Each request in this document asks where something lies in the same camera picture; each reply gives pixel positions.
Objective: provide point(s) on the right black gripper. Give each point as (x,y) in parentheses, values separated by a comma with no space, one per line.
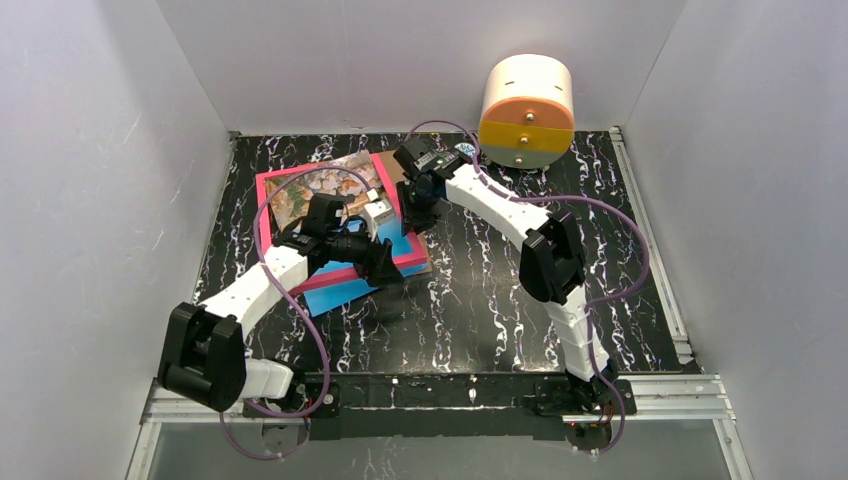
(416,204)

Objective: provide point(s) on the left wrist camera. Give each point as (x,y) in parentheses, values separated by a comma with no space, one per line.
(376,211)

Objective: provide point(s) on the brown cardboard backing board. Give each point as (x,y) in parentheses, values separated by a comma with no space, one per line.
(419,259)

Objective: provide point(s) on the round cream drawer cabinet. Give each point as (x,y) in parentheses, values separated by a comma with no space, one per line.
(527,119)

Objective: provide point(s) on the small blue white jar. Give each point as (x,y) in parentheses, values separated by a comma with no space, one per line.
(466,148)

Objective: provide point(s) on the beach landscape photo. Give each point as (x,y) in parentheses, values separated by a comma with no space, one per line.
(323,300)

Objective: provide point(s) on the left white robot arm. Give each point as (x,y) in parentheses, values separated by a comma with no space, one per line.
(203,357)

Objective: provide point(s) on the pink photo frame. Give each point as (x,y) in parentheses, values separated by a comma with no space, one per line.
(292,203)

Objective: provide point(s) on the aluminium right side rail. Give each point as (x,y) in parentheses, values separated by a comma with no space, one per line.
(676,326)

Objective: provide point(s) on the aluminium rail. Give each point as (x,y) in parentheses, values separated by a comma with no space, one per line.
(657,397)
(676,326)

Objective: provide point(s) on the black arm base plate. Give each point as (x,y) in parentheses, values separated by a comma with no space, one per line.
(540,405)

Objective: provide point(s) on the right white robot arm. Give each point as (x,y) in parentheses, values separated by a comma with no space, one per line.
(552,256)

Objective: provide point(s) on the aluminium front rail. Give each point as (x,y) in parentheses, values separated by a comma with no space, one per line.
(657,397)

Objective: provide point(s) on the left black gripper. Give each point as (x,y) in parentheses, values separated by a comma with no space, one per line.
(374,258)

